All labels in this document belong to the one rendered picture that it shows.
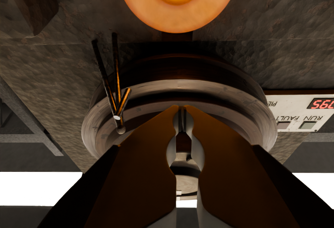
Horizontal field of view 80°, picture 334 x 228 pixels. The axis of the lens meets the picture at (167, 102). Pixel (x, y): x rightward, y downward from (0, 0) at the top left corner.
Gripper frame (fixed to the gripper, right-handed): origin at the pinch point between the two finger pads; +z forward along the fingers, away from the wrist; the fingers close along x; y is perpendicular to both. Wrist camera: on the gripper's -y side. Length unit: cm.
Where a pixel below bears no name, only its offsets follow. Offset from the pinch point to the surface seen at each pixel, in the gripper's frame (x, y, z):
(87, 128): -20.1, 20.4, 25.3
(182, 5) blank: 0.7, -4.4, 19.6
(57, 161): -446, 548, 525
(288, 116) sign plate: 34, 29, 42
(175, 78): -0.3, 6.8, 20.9
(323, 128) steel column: 373, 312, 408
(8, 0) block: -20.4, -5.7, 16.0
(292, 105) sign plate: 33, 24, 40
